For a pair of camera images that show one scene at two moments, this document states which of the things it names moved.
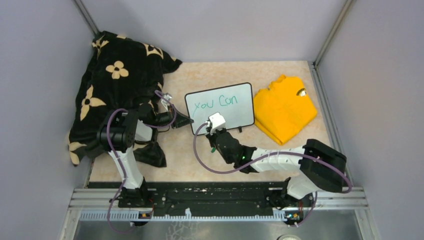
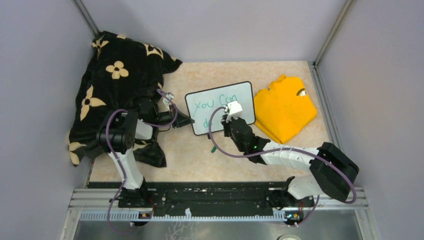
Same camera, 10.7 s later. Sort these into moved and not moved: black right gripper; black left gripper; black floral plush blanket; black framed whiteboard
Moved: black right gripper
Not moved: black framed whiteboard; black floral plush blanket; black left gripper
